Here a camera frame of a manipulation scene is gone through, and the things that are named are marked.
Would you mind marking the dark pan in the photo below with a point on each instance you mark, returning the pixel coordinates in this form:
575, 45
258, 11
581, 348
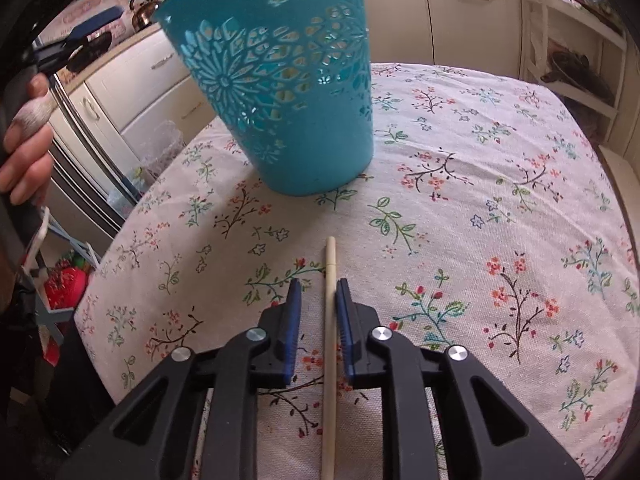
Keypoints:
580, 77

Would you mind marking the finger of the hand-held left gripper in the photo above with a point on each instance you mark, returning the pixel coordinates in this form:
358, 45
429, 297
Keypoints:
95, 20
95, 44

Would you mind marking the person's left hand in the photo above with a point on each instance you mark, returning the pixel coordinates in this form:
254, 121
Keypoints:
25, 170

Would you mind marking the cream base cabinets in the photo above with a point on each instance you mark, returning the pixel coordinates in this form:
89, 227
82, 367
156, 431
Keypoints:
130, 95

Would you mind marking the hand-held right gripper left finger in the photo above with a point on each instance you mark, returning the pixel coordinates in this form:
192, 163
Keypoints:
294, 320

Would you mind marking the light blue folding frame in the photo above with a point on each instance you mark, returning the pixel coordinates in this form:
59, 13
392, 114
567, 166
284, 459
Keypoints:
65, 312

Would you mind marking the red printed bag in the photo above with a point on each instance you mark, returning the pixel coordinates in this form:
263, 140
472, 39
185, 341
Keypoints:
65, 282

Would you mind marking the silver striped panel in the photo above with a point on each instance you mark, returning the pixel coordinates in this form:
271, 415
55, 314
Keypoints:
85, 180

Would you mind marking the steel kettle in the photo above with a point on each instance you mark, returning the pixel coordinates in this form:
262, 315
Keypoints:
144, 12

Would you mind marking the teal perforated plastic basket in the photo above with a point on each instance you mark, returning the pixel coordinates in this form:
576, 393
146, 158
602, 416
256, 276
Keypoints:
280, 85

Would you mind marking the wooden chopstick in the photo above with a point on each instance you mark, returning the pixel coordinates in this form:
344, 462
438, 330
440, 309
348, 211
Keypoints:
330, 310

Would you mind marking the floral tablecloth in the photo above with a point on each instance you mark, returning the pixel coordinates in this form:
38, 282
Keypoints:
475, 210

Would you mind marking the white tiered rack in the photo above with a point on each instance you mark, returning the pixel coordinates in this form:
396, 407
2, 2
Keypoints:
575, 35

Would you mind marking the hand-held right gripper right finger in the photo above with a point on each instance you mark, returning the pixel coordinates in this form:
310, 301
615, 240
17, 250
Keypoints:
345, 320

